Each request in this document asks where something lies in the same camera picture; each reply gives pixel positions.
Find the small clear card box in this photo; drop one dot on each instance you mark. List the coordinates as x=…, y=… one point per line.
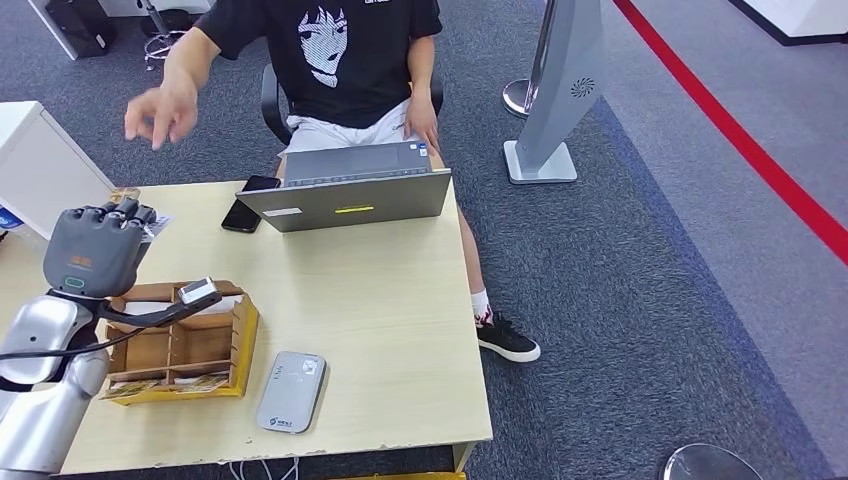
x=126, y=194

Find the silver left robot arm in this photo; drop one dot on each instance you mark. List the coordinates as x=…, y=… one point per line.
x=40, y=411

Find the person's left forearm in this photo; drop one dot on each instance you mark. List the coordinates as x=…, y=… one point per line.
x=422, y=66

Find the white counter dark base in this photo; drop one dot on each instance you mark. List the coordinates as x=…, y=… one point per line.
x=795, y=16

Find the wooden card organizer box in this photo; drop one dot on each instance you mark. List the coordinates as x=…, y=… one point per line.
x=199, y=348

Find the person's right forearm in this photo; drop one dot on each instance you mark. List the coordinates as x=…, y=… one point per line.
x=192, y=60

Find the chrome stool base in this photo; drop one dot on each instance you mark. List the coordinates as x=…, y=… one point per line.
x=159, y=46

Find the chrome round base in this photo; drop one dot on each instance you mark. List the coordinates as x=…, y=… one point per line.
x=709, y=464

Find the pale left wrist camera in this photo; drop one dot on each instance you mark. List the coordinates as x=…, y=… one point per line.
x=197, y=290

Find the person's right hand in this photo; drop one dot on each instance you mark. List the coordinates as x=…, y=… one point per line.
x=166, y=112

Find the grey laptop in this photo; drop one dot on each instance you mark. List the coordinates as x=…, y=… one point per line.
x=351, y=202

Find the patterned room key card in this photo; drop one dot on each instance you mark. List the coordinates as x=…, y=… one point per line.
x=132, y=389
x=202, y=384

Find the grey card reader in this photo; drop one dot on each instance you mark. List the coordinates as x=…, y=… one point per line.
x=291, y=392

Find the black office chair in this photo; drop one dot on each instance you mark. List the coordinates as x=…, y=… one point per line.
x=273, y=106

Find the ID card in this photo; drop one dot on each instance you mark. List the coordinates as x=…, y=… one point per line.
x=159, y=226

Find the black smartphone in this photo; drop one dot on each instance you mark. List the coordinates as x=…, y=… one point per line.
x=246, y=208

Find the yellow cardboard tray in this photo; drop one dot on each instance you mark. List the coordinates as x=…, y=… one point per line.
x=246, y=351

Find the white desk panel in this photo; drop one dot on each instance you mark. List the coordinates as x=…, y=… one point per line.
x=53, y=30

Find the blue labelled plastic bottle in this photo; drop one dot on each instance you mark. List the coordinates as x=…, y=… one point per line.
x=10, y=220

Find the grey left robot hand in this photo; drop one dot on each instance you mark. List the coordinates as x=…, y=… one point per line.
x=93, y=252

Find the white cabinet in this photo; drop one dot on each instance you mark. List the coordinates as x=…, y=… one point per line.
x=40, y=166

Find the person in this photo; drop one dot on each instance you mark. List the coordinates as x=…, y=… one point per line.
x=351, y=66

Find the white card stack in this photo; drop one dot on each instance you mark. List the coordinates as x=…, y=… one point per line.
x=142, y=307
x=228, y=302

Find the chrome stanchion post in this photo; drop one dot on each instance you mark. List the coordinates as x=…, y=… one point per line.
x=523, y=96

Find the silver kiosk stand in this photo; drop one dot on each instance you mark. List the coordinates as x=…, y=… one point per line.
x=563, y=86

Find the person's left hand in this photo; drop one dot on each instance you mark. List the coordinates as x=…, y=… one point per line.
x=422, y=119

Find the black camera bracket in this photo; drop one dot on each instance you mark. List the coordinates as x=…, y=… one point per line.
x=146, y=316

